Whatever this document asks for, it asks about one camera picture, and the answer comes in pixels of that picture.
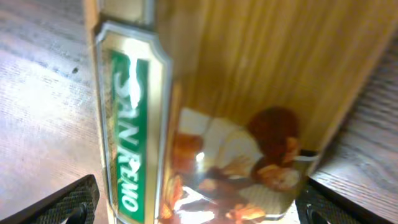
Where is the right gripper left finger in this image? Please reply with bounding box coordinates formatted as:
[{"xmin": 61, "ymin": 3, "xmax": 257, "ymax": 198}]
[{"xmin": 1, "ymin": 174, "xmax": 100, "ymax": 224}]

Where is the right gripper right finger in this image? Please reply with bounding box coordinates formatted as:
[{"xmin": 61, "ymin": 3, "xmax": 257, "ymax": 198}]
[{"xmin": 295, "ymin": 179, "xmax": 391, "ymax": 224}]

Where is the San Remo spaghetti packet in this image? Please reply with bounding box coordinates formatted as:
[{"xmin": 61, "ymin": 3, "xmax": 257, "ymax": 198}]
[{"xmin": 83, "ymin": 0, "xmax": 397, "ymax": 223}]

